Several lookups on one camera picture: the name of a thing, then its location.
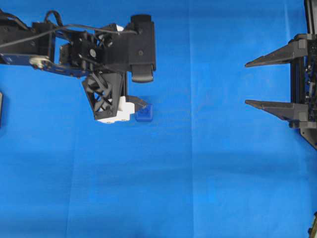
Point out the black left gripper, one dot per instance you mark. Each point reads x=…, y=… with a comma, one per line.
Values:
x=104, y=85

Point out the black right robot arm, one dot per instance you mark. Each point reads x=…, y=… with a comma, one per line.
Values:
x=311, y=20

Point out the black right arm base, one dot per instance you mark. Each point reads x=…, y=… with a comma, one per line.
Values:
x=310, y=135

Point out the blue cube block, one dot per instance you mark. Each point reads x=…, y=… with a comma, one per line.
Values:
x=145, y=114

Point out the blue table cloth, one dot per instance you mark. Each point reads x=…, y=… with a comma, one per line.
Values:
x=206, y=166

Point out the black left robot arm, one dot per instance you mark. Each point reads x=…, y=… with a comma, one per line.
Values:
x=36, y=45

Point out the black box at left edge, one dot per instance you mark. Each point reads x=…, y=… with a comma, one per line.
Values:
x=1, y=103

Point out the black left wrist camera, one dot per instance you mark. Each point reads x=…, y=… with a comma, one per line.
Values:
x=134, y=49

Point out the yellow-black object bottom right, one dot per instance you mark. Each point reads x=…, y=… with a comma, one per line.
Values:
x=312, y=231

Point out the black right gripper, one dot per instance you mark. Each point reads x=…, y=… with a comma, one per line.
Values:
x=301, y=53

